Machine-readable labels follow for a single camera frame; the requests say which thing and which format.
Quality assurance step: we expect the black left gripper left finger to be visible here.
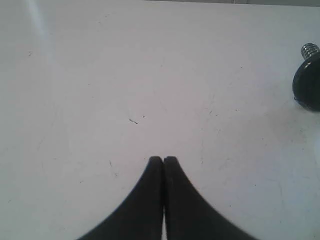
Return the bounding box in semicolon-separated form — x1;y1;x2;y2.
80;156;164;240

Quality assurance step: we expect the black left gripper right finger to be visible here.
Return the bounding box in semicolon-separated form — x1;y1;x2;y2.
163;156;253;240

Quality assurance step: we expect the chrome dumbbell bar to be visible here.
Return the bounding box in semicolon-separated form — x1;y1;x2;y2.
300;42;320;60

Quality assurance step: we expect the black far weight plate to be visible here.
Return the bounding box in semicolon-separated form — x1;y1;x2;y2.
292;52;320;112

